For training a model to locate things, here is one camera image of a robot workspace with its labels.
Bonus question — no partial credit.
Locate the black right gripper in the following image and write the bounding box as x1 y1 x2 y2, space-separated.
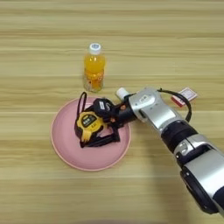
80 98 138 149

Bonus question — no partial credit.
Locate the yellow black tape measure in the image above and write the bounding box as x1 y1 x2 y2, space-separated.
73 91 109 144

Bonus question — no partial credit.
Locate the orange juice bottle white cap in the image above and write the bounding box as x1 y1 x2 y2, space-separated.
82 42 107 94

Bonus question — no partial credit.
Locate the small red white box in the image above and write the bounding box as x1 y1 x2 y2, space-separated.
171 87 199 109

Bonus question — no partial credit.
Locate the pink round plate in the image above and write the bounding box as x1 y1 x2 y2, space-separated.
51 95 132 172

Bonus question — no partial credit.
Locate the green white glue stick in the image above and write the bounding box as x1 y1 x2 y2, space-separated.
115 87 130 101

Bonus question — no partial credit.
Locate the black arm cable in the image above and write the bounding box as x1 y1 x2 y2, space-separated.
157 88 193 123

